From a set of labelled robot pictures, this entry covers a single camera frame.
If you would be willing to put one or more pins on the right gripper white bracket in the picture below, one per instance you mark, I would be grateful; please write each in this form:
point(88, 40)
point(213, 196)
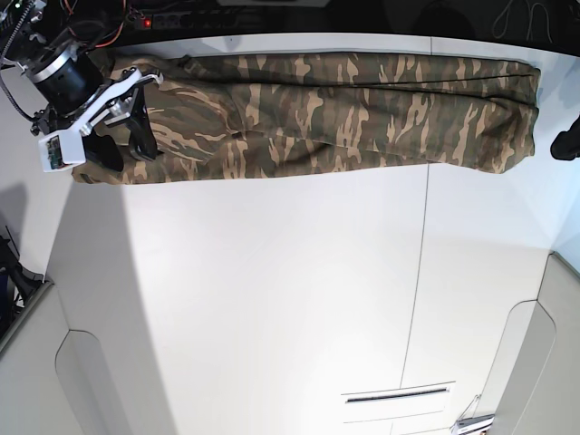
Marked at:
point(123, 100)

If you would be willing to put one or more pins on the camouflage T-shirt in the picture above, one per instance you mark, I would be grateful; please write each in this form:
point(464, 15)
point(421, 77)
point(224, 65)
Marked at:
point(260, 116)

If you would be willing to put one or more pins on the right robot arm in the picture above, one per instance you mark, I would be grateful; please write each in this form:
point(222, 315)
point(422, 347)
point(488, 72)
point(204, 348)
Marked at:
point(51, 42)

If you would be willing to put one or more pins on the black power strip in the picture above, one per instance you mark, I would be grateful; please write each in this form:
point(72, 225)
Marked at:
point(182, 20)

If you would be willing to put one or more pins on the black equipment left edge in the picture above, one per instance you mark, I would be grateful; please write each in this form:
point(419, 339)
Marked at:
point(18, 284)

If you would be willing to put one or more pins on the grey clip bottom right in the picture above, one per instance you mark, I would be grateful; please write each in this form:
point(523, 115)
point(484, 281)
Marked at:
point(473, 425)

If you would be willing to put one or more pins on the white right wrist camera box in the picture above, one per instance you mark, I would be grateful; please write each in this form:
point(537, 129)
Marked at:
point(61, 150)

